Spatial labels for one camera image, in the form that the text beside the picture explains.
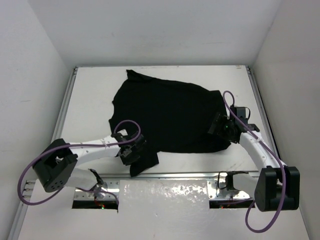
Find black t-shirt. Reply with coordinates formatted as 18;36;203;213
109;69;231;177

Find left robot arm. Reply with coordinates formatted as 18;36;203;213
32;130;146;193

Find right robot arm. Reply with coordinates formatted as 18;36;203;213
208;105;300;212

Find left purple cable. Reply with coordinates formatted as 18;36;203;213
16;119;142;208

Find right aluminium frame rail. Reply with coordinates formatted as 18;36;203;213
245;65;281;158

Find aluminium frame rail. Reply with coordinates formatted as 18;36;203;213
245;65;281;158
7;66;78;240

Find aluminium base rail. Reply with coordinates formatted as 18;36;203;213
72;172;252;210

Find left aluminium frame rail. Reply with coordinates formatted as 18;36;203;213
7;66;78;240

